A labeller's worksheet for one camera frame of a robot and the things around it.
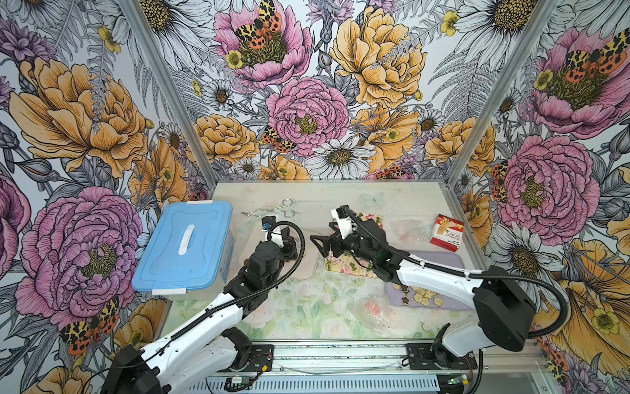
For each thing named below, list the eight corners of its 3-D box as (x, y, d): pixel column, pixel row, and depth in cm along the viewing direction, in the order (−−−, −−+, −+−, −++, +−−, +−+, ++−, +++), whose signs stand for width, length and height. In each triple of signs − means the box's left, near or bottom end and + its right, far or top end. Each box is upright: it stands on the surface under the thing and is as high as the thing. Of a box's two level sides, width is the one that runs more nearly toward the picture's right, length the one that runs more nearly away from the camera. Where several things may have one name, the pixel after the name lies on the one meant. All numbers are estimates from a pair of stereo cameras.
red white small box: (427, 242, 103) (431, 236, 99) (433, 219, 111) (437, 213, 107) (456, 254, 100) (460, 248, 96) (460, 229, 107) (465, 222, 104)
